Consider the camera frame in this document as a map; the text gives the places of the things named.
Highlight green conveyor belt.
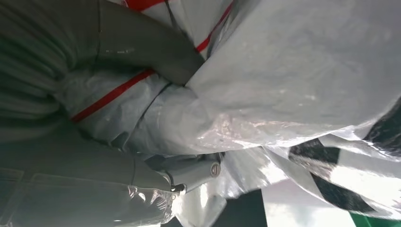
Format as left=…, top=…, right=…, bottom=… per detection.
left=349, top=212, right=401, bottom=227

